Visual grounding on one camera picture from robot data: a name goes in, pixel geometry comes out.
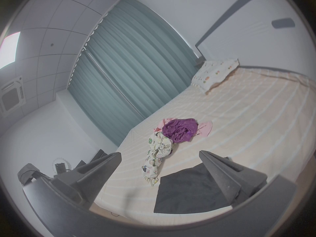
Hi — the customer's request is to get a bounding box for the white printed pyjama garment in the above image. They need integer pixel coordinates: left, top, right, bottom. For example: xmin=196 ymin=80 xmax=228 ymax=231
xmin=141 ymin=131 xmax=174 ymax=187

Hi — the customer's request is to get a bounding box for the black T-shirt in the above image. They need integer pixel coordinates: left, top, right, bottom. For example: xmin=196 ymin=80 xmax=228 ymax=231
xmin=154 ymin=164 xmax=234 ymax=214

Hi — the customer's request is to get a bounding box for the black chest of drawers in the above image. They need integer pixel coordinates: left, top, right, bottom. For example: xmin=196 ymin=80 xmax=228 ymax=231
xmin=74 ymin=149 xmax=108 ymax=171

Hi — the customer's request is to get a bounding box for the white printed pillow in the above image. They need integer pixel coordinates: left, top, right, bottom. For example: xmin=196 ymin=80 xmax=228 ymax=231
xmin=191 ymin=58 xmax=240 ymax=95

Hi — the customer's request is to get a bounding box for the blue-green curtain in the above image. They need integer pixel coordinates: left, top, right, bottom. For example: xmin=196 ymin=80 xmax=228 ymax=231
xmin=67 ymin=54 xmax=145 ymax=147
xmin=84 ymin=0 xmax=199 ymax=112

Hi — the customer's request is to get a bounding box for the ceiling light panel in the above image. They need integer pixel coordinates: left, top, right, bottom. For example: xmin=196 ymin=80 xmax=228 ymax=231
xmin=0 ymin=32 xmax=21 ymax=70

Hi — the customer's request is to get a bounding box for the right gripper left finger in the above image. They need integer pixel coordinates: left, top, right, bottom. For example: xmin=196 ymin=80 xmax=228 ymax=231
xmin=51 ymin=152 xmax=122 ymax=206

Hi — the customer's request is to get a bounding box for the purple garment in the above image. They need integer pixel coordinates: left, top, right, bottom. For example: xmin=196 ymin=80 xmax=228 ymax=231
xmin=162 ymin=118 xmax=199 ymax=144

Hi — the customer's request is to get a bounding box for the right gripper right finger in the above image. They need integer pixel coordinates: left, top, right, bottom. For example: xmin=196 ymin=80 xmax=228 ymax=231
xmin=199 ymin=150 xmax=268 ymax=205

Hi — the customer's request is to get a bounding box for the bed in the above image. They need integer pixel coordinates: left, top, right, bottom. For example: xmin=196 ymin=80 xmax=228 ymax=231
xmin=89 ymin=0 xmax=316 ymax=229

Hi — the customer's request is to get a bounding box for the pink garment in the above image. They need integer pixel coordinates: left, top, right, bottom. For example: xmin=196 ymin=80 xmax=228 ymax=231
xmin=154 ymin=118 xmax=213 ymax=137

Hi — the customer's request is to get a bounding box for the ceiling air conditioner vent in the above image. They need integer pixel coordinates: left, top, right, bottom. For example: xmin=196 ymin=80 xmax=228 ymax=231
xmin=0 ymin=76 xmax=27 ymax=118

